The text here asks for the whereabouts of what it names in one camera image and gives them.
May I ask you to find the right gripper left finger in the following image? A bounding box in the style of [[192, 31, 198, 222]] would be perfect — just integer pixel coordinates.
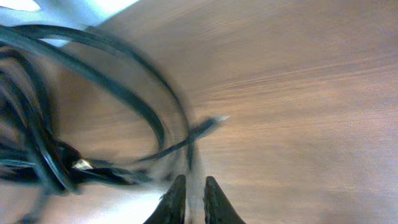
[[144, 174, 187, 224]]

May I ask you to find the black cable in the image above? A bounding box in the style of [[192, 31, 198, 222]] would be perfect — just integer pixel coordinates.
[[0, 24, 193, 224], [133, 114, 231, 166]]

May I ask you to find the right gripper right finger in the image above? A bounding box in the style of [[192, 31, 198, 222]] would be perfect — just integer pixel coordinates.
[[203, 176, 246, 224]]

